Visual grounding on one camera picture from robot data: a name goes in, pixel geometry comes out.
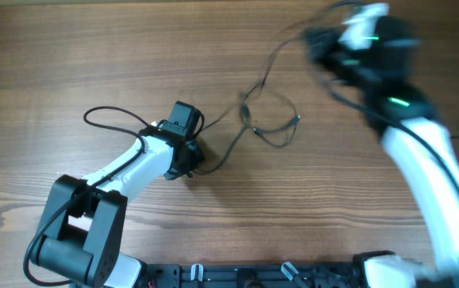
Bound black USB cable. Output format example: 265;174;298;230
191;35;301;176

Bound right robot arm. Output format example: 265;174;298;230
301;16;459;287

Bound left camera black cable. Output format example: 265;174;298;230
22;106;150;287

